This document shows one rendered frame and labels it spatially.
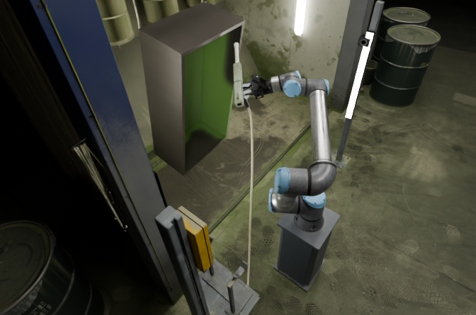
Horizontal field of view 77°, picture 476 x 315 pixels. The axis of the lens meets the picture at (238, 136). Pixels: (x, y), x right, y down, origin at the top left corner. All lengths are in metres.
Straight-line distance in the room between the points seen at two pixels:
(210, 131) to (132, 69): 1.10
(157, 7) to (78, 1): 2.16
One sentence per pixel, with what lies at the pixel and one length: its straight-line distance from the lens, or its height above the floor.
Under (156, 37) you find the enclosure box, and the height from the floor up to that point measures 1.68.
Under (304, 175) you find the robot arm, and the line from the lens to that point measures 1.29.
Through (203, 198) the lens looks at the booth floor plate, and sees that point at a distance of 2.95.
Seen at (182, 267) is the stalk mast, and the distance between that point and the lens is 1.10.
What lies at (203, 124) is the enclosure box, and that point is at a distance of 2.99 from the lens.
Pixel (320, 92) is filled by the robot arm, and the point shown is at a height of 1.52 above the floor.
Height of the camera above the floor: 2.37
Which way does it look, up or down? 41 degrees down
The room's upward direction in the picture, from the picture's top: 3 degrees counter-clockwise
